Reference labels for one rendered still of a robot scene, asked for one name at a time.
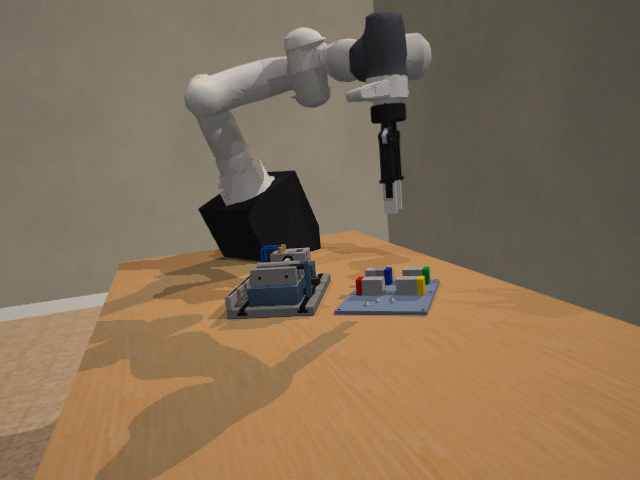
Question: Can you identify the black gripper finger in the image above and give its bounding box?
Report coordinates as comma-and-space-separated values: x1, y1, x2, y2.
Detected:
395, 131, 404, 209
378, 128, 398, 214

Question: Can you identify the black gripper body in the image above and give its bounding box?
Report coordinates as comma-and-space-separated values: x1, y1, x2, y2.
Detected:
370, 103, 406, 147

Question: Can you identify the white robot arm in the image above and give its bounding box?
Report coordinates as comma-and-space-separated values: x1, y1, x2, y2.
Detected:
184, 12, 432, 206

